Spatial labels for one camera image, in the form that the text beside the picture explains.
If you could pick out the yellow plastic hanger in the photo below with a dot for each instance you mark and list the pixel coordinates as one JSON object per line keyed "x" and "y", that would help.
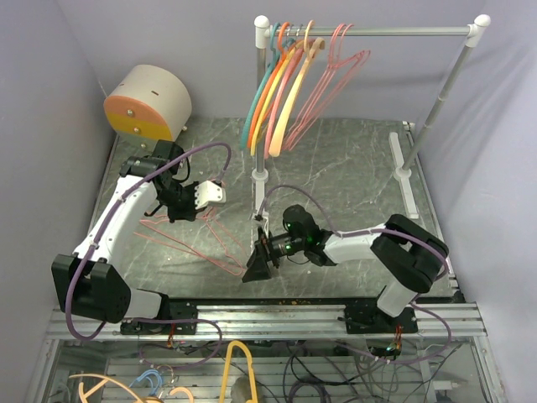
{"x": 267, "y": 108}

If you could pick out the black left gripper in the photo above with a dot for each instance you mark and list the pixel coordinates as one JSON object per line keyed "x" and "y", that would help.
{"x": 190, "y": 212}

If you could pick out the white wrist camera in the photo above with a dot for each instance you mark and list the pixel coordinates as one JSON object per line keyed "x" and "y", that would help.
{"x": 260, "y": 223}
{"x": 209, "y": 193}

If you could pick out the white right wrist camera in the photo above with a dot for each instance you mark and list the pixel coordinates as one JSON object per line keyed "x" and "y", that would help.
{"x": 260, "y": 223}

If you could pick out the teal plastic hanger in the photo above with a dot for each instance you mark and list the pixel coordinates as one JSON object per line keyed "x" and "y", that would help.
{"x": 268, "y": 58}

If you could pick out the orange plastic hanger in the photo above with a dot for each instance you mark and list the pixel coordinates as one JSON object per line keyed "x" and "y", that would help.
{"x": 262, "y": 104}

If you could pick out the beige round drawer cabinet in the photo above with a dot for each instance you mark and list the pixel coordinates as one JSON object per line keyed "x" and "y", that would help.
{"x": 148, "y": 105}

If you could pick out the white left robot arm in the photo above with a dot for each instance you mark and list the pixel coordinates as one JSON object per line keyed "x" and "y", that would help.
{"x": 90, "y": 289}

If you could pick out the blue hanger below table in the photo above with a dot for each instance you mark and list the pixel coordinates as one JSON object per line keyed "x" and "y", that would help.
{"x": 153, "y": 377}

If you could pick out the silver clothes rack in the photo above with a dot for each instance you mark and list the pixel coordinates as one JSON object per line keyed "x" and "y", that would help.
{"x": 338, "y": 73}

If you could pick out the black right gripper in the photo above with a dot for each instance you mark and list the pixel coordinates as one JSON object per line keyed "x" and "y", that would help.
{"x": 257, "y": 265}

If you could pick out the pink plastic hanger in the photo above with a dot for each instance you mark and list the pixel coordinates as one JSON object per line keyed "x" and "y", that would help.
{"x": 291, "y": 80}

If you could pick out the aluminium mounting rail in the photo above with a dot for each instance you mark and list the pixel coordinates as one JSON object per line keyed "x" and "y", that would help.
{"x": 285, "y": 322}

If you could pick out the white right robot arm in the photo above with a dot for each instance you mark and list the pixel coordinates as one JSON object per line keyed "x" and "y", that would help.
{"x": 413, "y": 256}

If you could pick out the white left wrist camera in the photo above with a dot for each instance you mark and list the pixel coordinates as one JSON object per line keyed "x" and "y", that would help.
{"x": 209, "y": 193}

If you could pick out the peach plastic hanger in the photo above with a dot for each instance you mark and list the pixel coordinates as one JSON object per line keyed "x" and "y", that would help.
{"x": 277, "y": 126}

